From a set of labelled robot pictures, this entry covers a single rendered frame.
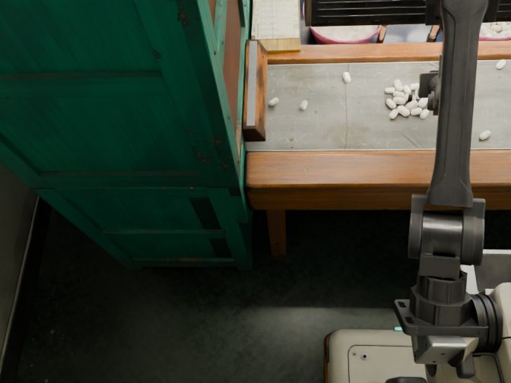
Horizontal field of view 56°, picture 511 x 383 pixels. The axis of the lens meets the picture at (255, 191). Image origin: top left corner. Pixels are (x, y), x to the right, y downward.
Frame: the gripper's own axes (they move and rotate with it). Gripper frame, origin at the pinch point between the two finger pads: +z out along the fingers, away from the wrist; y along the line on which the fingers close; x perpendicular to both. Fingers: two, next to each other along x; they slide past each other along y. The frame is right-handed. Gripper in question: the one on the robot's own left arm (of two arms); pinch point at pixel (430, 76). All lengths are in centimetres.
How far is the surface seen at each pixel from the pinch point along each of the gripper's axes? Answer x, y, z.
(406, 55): -3.2, 3.9, 13.3
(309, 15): -19.4, 33.8, -15.8
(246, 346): 103, 57, 3
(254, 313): 95, 54, 13
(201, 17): -26, 51, -65
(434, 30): -9.6, -3.9, 14.7
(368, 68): 0.1, 14.9, 12.9
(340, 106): 8.4, 24.0, 2.6
